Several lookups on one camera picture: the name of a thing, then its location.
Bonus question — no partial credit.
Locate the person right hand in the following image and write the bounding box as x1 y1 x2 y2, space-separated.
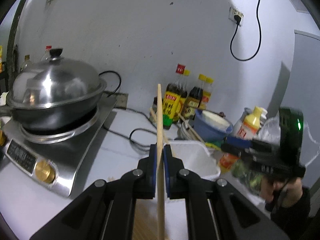
260 177 303 207

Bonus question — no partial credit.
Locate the bag of green vegetables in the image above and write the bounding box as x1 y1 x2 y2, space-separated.
231 114 280 196

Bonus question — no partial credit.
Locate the yellow orange squeeze bottle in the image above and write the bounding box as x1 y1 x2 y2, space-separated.
219 106 263 174

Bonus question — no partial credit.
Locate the white perforated utensil basket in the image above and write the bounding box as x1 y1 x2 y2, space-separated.
163 141 221 184

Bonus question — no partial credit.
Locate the silver induction cooker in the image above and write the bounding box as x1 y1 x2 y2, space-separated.
2 96 117 198

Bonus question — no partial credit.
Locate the white bowl inside blue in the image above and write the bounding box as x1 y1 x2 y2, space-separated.
202 111 231 131

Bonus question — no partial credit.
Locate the light yellow cap bottle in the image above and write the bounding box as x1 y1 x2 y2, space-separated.
200 77 214 109

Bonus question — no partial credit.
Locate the black wok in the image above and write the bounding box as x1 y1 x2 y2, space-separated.
1 92 102 131

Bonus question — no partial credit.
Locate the yellow cap dark sauce bottle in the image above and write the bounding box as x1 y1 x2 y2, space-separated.
182 74 206 119

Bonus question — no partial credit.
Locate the red cap sauce bottle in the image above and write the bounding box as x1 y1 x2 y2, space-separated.
162 64 185 129

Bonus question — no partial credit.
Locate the steel dome wok lid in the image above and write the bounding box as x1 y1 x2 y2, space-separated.
7 48 106 109

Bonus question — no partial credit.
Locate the clear bottle red cap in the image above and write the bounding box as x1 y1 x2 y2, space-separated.
40 46 52 61

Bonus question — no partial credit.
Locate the small clear oil bottle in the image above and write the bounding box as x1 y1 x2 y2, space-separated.
20 54 33 72

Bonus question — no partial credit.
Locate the black cooker power cord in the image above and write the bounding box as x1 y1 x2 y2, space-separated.
98 70 161 153

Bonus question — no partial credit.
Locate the white wall socket with plug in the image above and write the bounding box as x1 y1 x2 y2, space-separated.
228 6 244 26

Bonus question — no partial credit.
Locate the black hanging power cable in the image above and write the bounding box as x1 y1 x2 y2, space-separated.
229 0 262 62

